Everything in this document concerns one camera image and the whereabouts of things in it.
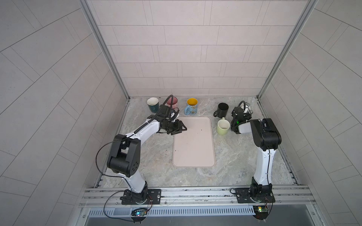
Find black mug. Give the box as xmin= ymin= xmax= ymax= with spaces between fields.
xmin=213 ymin=103 xmax=229 ymax=118

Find light green mug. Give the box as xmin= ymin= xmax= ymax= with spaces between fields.
xmin=216 ymin=117 xmax=231 ymax=136

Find pink patterned mug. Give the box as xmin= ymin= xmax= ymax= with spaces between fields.
xmin=166 ymin=97 xmax=178 ymax=109

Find blue patterned mug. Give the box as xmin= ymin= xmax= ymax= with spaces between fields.
xmin=184 ymin=98 xmax=198 ymax=115

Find dark green mug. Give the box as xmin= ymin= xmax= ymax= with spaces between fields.
xmin=147 ymin=98 xmax=159 ymax=113

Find grey mug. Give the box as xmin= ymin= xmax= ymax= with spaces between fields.
xmin=244 ymin=103 xmax=253 ymax=114

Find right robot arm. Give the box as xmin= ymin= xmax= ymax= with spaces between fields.
xmin=231 ymin=101 xmax=282 ymax=203

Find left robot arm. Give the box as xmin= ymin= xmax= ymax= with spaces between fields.
xmin=107 ymin=105 xmax=187 ymax=203

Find beige tray mat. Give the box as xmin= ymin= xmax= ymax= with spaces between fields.
xmin=173 ymin=117 xmax=216 ymax=168

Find left circuit board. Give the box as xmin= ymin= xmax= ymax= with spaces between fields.
xmin=131 ymin=208 xmax=148 ymax=217

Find circuit board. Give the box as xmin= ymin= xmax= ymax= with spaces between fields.
xmin=131 ymin=208 xmax=148 ymax=217
xmin=253 ymin=206 xmax=269 ymax=220

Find white ventilation grille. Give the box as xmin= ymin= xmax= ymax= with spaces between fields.
xmin=88 ymin=206 xmax=255 ymax=218

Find right circuit board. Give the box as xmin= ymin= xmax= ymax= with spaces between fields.
xmin=253 ymin=206 xmax=269 ymax=220

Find right corner metal profile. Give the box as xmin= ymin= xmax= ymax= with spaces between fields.
xmin=256 ymin=0 xmax=318 ymax=100

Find corner metal profile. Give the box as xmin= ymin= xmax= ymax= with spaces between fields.
xmin=256 ymin=0 xmax=318 ymax=100
xmin=79 ymin=0 xmax=130 ymax=101

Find left corner metal profile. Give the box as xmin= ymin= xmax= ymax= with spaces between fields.
xmin=79 ymin=0 xmax=130 ymax=101

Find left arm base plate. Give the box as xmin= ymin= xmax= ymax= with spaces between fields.
xmin=120 ymin=188 xmax=161 ymax=205

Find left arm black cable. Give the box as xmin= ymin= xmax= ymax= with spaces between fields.
xmin=95 ymin=139 xmax=133 ymax=190

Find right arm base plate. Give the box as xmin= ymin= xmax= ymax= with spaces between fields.
xmin=234 ymin=188 xmax=275 ymax=204

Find aluminium mounting rail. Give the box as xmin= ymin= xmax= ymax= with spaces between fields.
xmin=78 ymin=185 xmax=316 ymax=208

